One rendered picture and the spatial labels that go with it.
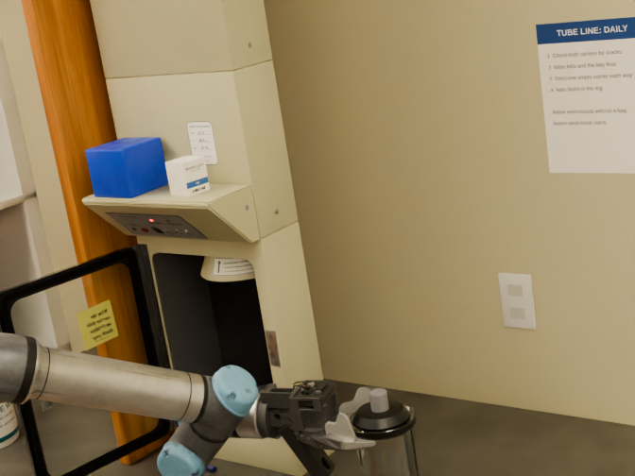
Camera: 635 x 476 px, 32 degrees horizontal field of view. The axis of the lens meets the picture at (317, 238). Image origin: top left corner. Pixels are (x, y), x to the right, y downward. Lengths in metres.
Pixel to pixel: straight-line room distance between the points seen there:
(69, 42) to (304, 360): 0.74
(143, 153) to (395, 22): 0.57
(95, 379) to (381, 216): 0.91
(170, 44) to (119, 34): 0.13
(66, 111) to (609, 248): 1.04
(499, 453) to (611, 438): 0.21
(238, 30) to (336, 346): 0.89
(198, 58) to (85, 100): 0.30
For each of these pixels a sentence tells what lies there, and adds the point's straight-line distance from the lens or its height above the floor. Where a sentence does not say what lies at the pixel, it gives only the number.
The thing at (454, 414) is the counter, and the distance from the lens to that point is 2.29.
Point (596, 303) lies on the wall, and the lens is 2.16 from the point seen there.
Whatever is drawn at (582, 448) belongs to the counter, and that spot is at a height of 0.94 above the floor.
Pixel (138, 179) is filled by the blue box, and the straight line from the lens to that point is 2.01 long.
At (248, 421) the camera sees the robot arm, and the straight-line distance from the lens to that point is 1.83.
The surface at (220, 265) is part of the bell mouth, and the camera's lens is 2.08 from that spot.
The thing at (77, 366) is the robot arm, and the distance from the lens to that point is 1.62.
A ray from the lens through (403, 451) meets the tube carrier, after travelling 1.77.
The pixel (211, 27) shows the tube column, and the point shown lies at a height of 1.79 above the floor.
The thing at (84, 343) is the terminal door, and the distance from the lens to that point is 2.14.
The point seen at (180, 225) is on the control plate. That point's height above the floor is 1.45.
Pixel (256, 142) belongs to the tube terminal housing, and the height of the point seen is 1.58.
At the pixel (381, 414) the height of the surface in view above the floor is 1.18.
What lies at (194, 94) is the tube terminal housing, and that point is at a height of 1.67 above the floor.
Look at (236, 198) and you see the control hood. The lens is 1.91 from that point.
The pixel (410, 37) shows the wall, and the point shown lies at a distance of 2.20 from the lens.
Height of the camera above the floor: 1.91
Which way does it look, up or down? 15 degrees down
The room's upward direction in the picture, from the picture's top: 9 degrees counter-clockwise
